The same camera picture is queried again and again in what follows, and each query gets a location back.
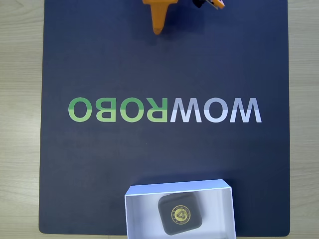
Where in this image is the grey square case gold emblem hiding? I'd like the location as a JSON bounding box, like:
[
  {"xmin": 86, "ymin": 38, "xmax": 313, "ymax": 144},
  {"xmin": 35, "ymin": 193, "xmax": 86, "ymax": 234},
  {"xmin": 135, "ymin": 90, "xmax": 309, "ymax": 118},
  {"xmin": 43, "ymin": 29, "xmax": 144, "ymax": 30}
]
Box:
[{"xmin": 158, "ymin": 191, "xmax": 204, "ymax": 236}]

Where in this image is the white cardboard box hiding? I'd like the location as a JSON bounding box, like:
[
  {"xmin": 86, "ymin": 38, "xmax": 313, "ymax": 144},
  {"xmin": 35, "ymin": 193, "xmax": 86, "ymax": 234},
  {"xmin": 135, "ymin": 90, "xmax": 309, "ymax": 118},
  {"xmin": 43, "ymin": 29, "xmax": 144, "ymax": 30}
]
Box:
[{"xmin": 124, "ymin": 178, "xmax": 237, "ymax": 239}]

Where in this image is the dark blue WOWROBO mat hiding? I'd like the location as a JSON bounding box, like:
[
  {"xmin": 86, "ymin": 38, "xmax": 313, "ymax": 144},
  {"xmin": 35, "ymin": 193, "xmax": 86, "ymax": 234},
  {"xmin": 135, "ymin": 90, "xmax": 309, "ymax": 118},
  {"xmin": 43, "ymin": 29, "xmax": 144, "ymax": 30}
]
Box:
[{"xmin": 38, "ymin": 0, "xmax": 291, "ymax": 236}]

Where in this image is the orange camera mount with board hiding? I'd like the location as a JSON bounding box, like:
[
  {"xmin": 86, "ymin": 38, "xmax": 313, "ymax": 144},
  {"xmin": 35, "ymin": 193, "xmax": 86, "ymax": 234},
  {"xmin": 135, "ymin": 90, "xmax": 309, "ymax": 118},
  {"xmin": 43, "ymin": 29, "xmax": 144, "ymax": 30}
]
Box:
[{"xmin": 192, "ymin": 0, "xmax": 226, "ymax": 10}]

